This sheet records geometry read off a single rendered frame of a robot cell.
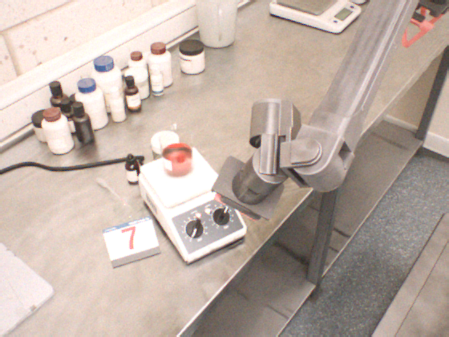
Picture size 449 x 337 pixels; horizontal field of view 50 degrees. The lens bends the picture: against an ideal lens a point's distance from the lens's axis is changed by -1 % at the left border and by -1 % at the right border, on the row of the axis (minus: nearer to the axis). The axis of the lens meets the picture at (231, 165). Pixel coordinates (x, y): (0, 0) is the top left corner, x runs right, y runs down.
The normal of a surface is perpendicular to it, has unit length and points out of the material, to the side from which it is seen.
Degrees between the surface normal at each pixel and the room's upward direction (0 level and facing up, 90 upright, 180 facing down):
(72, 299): 0
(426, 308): 0
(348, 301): 0
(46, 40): 90
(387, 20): 33
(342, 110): 22
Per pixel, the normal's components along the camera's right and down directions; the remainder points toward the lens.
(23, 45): 0.79, 0.42
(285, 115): -0.47, -0.37
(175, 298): 0.00, -0.73
